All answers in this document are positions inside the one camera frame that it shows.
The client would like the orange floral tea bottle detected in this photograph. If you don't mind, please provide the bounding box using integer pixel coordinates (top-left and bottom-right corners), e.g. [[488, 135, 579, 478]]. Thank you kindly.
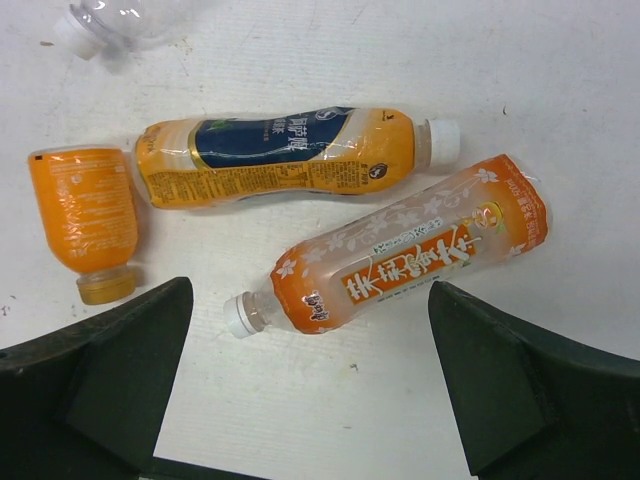
[[223, 154, 551, 339]]

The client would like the short orange juice bottle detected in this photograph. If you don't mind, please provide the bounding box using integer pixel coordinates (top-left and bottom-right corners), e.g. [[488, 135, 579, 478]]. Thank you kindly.
[[28, 145, 139, 305]]

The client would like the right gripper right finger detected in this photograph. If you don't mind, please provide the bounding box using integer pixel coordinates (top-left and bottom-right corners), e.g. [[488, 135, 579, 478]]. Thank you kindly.
[[428, 281, 639, 479]]

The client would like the clear empty plastic bottle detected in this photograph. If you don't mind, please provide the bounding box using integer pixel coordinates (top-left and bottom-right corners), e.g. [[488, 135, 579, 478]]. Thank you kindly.
[[53, 0, 215, 61]]

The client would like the orange bottle navy label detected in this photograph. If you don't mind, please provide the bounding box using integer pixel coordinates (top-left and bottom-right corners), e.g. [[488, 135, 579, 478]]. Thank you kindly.
[[130, 106, 461, 210]]

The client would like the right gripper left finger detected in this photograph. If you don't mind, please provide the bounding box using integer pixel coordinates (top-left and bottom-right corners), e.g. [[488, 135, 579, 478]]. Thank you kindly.
[[1, 277, 193, 479]]

